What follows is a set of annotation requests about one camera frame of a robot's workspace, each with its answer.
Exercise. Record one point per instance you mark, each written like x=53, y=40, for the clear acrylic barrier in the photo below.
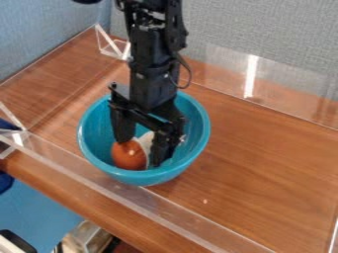
x=150, y=221
x=292, y=90

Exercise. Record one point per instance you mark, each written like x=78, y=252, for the black and white object corner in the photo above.
x=14, y=244

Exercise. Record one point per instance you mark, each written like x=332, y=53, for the dark blue object at left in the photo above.
x=6, y=178

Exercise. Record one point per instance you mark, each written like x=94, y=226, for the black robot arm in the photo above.
x=157, y=33

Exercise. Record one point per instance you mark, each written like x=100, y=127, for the clear acrylic back barrier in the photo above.
x=292, y=90

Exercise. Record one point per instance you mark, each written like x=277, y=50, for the clear acrylic corner bracket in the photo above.
x=112, y=47

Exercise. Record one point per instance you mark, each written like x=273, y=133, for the grey metal object below table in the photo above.
x=88, y=238

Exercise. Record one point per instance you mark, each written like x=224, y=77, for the brown and white toy mushroom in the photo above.
x=132, y=154

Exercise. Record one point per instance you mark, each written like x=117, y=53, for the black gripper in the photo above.
x=146, y=103

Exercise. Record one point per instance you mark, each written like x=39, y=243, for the clear acrylic front barrier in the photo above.
x=150, y=221

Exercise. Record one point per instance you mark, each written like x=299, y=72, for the blue plastic bowl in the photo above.
x=96, y=139

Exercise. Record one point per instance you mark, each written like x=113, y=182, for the clear acrylic left bracket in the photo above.
x=13, y=132

